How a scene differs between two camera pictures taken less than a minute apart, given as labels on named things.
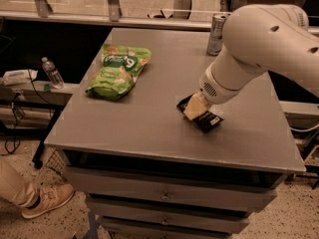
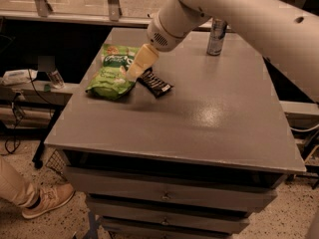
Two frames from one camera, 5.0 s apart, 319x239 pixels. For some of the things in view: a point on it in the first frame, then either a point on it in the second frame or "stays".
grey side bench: [32, 110] stays
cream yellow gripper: [215, 91] to [161, 38]
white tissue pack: [19, 77] stays
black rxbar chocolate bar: [204, 121] to [156, 85]
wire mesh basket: [56, 163] stays
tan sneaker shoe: [50, 197] stays
